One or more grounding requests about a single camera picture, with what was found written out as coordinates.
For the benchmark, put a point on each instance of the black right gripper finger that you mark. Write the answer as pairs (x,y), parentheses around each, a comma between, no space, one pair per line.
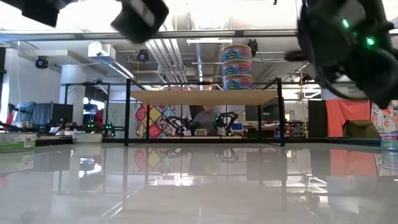
(295,56)

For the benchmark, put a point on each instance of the Wild Planet blue seafood can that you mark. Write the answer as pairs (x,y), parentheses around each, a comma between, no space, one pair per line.
(237,53)
(237,68)
(237,82)

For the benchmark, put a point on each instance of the small black robot arm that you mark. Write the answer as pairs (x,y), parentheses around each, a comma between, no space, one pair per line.
(183,124)
(230,119)

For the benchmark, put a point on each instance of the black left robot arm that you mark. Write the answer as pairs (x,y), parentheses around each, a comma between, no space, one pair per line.
(40,12)

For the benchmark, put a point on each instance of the black hanging ceiling device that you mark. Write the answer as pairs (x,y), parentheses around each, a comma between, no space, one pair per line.
(253,46)

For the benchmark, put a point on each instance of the white ceiling unit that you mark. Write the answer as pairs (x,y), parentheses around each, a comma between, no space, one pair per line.
(101,51)

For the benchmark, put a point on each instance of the black computer monitor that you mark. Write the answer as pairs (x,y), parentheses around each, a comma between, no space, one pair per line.
(269,112)

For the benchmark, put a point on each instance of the orange hanging cloth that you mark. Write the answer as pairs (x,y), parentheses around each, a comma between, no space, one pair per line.
(348,115)

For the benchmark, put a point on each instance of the black partition panel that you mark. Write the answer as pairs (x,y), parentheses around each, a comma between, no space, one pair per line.
(317,118)

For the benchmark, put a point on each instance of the olive green jacket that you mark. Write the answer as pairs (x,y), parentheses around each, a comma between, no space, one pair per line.
(360,129)

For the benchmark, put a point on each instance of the floral patterned cloth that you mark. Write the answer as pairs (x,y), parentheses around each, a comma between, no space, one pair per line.
(385,119)

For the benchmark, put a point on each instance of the colourful patchwork quilt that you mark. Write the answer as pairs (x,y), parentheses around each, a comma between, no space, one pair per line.
(155,119)

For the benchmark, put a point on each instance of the person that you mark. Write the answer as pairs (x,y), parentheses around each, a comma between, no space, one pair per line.
(206,121)

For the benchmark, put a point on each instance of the red tool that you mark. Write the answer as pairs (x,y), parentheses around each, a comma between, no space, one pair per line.
(9,118)

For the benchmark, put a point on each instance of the black round ceiling camera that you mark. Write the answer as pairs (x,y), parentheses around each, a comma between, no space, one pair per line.
(142,56)
(41,62)

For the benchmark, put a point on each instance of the black metal rack frame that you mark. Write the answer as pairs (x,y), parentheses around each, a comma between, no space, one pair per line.
(87,84)

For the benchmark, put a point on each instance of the silver air duct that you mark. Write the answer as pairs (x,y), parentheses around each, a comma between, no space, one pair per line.
(208,62)

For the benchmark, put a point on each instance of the wooden shelf black metal frame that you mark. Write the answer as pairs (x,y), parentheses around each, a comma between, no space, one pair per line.
(202,97)

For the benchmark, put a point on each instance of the black aluminium table frame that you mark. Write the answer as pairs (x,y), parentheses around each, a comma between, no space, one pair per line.
(217,140)

